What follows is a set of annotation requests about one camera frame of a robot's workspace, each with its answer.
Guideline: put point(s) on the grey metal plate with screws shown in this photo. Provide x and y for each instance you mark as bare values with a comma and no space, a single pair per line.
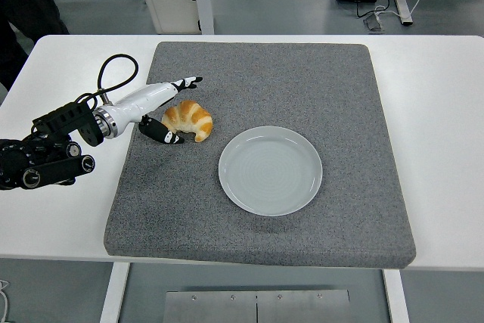
227,308

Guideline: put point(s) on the pale grey round plate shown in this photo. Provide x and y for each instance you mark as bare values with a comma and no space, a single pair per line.
270,171

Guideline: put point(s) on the white table leg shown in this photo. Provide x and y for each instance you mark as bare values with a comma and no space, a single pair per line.
397,300
111,292

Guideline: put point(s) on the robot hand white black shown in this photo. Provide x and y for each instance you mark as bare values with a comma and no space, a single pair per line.
143,101

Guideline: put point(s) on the clear plastic holder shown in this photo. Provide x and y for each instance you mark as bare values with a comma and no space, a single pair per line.
374,23

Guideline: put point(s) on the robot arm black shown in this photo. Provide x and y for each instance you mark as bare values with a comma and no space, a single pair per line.
56,122

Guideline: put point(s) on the grey speckled mat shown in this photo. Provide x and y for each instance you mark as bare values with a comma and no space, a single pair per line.
264,84

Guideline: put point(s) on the golden croissant bread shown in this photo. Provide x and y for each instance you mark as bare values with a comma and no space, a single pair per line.
193,117

